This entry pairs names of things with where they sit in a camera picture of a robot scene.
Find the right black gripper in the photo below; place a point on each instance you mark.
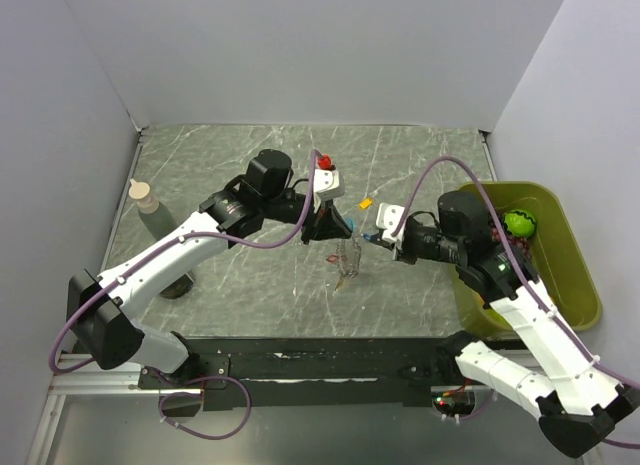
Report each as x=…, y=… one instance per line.
x=401, y=250

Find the grey bottle beige cap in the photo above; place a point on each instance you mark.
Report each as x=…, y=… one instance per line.
x=154, y=215

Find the purple toy grapes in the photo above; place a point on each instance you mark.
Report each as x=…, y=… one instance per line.
x=516, y=242

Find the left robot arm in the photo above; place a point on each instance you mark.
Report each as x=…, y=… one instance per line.
x=259, y=209

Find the olive green plastic bin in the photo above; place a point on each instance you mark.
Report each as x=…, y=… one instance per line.
x=556, y=257

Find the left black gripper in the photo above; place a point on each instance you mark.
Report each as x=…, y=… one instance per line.
x=324, y=223

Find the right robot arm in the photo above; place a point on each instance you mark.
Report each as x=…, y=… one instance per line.
x=575, y=402

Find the metal keyring with small rings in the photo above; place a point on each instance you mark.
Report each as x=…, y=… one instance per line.
x=348, y=252

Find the green toy watermelon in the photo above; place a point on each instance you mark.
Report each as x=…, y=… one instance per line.
x=520, y=223

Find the yellow-green toy fruit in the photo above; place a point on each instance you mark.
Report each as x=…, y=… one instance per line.
x=490, y=312

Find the black paper cup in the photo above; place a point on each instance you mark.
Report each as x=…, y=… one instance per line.
x=178, y=288

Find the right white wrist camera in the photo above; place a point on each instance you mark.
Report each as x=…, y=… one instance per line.
x=390, y=232

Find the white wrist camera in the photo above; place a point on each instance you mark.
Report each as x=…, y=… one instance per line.
x=390, y=232
x=328, y=182

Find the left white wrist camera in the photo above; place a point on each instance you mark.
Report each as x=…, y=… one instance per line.
x=328, y=182

